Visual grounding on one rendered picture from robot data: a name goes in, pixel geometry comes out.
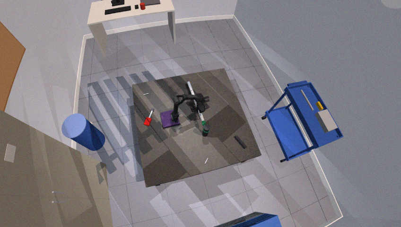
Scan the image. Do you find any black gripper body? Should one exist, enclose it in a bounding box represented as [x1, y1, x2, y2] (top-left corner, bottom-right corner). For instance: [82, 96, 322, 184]
[191, 104, 208, 112]

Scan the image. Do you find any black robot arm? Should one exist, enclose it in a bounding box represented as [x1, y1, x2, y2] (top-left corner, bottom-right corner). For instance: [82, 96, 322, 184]
[170, 93, 209, 122]

